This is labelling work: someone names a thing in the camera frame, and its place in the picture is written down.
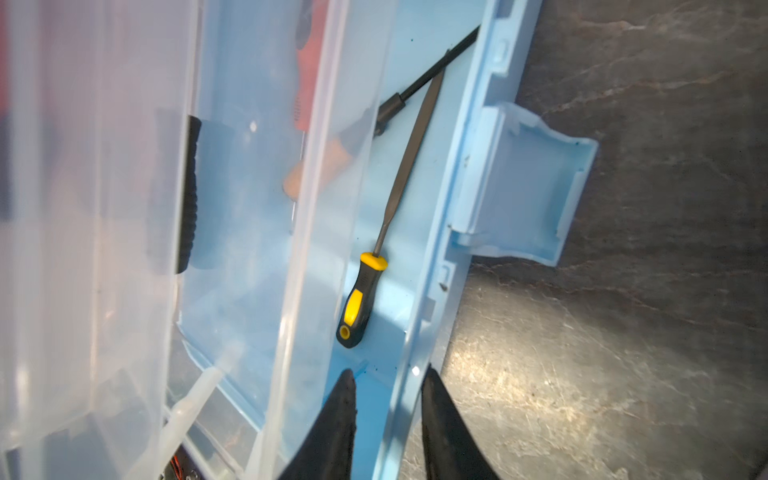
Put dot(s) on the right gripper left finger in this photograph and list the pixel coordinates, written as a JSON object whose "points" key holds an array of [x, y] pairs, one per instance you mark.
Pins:
{"points": [[327, 451]]}

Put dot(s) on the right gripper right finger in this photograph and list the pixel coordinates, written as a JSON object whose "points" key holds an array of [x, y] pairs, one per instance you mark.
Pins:
{"points": [[450, 452]]}

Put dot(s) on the blue toolbox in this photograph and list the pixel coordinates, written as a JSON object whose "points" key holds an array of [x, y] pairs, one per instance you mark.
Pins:
{"points": [[107, 365]]}

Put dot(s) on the yellow black file tool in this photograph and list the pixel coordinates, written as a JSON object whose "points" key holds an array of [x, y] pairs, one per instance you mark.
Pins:
{"points": [[360, 301]]}

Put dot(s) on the black screwdriver in tray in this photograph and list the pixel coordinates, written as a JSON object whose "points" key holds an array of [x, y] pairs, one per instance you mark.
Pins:
{"points": [[157, 239]]}

